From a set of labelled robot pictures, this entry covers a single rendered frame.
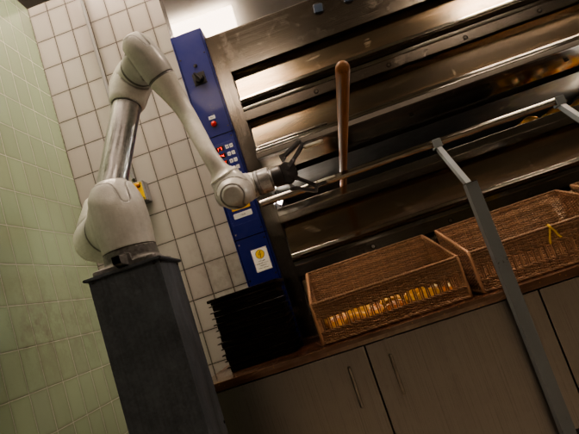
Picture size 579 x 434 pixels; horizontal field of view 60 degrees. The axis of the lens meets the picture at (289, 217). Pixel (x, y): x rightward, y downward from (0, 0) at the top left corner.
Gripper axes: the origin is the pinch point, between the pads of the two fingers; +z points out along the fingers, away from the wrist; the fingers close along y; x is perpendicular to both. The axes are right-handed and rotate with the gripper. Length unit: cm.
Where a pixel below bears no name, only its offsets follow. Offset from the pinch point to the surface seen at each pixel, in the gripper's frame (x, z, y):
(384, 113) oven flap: -40, 32, -20
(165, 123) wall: -55, -65, -56
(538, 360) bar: 5, 42, 85
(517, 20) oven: -55, 106, -45
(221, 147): -52, -42, -34
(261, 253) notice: -52, -40, 20
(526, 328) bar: 5, 42, 75
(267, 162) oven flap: -47, -24, -19
